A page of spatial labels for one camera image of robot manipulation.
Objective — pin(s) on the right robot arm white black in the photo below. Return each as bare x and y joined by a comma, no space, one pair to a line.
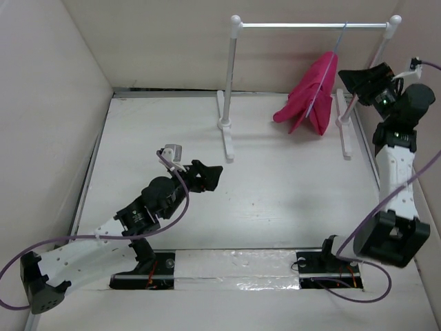
392,233

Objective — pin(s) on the silver tape strip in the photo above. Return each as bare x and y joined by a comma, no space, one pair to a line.
227,270

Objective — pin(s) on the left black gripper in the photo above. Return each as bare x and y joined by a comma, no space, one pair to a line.
207,178

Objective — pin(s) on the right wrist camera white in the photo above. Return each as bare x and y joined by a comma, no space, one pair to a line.
414,71

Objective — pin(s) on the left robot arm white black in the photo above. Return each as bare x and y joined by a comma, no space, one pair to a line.
49,277

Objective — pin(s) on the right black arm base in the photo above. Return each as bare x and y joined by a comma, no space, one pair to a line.
318,268

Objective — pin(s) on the blue wire hanger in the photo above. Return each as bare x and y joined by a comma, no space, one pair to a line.
333,55

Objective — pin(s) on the white clothes rack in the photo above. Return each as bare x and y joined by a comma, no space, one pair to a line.
344,110

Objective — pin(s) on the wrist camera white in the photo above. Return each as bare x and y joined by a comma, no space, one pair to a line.
170,156
414,71

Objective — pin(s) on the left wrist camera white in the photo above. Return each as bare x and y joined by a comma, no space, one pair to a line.
170,156

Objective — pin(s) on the pink trousers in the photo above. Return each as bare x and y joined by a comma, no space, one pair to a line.
300,97

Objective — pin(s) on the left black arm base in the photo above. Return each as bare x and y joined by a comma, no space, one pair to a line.
154,270

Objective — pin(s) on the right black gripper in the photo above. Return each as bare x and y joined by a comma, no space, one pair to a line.
357,81

